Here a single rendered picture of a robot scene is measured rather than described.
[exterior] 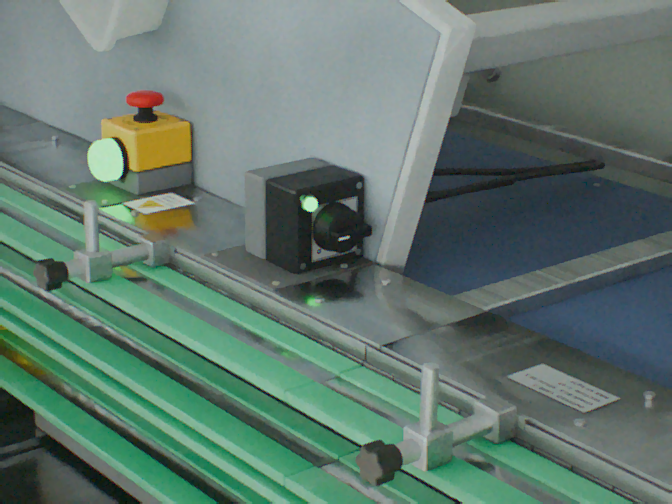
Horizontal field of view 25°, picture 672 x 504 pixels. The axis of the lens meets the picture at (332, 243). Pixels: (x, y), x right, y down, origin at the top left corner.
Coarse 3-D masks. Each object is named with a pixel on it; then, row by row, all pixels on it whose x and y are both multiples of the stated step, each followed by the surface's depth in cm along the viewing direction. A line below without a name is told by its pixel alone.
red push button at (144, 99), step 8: (128, 96) 158; (136, 96) 157; (144, 96) 157; (152, 96) 157; (160, 96) 158; (128, 104) 158; (136, 104) 157; (144, 104) 157; (152, 104) 157; (160, 104) 158; (144, 112) 158; (152, 112) 159
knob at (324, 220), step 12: (336, 204) 135; (324, 216) 134; (336, 216) 134; (348, 216) 134; (324, 228) 134; (336, 228) 134; (348, 228) 134; (360, 228) 134; (324, 240) 134; (336, 240) 133; (348, 240) 134
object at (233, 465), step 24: (0, 312) 157; (24, 336) 152; (72, 360) 145; (96, 384) 142; (120, 384) 140; (144, 408) 136; (168, 432) 133; (192, 432) 131; (216, 456) 127; (240, 480) 125; (264, 480) 123
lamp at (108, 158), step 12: (96, 144) 156; (108, 144) 156; (120, 144) 157; (96, 156) 156; (108, 156) 156; (120, 156) 156; (96, 168) 156; (108, 168) 156; (120, 168) 156; (108, 180) 157
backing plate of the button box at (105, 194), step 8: (80, 184) 161; (88, 184) 161; (96, 184) 161; (104, 184) 161; (72, 192) 158; (80, 192) 158; (88, 192) 158; (96, 192) 158; (104, 192) 158; (112, 192) 158; (120, 192) 158; (128, 192) 158; (160, 192) 158; (168, 192) 158; (88, 200) 156; (96, 200) 156; (104, 200) 155; (112, 200) 156; (120, 200) 156; (128, 200) 156
